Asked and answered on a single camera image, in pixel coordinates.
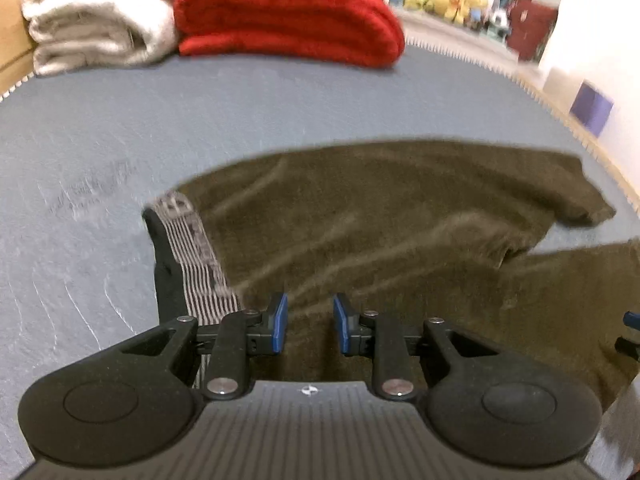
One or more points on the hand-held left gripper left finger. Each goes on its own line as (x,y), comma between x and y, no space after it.
(278,322)

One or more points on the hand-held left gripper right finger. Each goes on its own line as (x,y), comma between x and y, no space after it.
(342,325)

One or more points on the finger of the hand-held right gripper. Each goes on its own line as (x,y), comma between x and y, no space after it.
(629,349)
(632,321)

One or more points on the purple box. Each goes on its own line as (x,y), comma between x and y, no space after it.
(592,109)

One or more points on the dark red bag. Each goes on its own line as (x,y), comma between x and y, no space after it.
(531,27)

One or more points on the red folded blanket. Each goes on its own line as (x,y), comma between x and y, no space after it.
(280,10)

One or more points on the cream folded blanket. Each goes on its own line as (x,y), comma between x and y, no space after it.
(90,20)

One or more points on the wooden headboard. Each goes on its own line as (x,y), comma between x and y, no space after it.
(12,35)

